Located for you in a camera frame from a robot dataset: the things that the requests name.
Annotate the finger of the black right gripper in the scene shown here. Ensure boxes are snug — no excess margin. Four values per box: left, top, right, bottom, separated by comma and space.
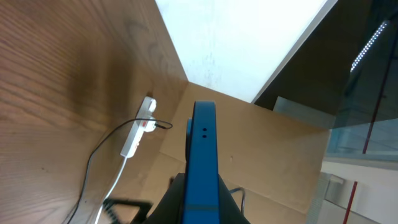
102, 198, 153, 224

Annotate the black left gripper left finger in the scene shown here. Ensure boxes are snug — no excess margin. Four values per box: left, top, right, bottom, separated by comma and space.
146, 173, 185, 224

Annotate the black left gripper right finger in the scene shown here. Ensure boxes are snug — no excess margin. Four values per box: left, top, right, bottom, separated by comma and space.
218, 175, 249, 224

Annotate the blue Galaxy smartphone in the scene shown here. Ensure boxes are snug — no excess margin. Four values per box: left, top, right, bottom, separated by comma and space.
182, 101, 220, 224

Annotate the black USB charging cable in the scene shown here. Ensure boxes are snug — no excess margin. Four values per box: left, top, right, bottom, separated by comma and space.
63, 118, 174, 224

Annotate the white power strip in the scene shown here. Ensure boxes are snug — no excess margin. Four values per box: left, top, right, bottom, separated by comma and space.
121, 96, 157, 158

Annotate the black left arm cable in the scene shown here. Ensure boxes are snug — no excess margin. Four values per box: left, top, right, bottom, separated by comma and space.
229, 187, 246, 215

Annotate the white power strip cord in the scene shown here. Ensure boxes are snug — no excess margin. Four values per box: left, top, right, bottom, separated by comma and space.
94, 156, 129, 224

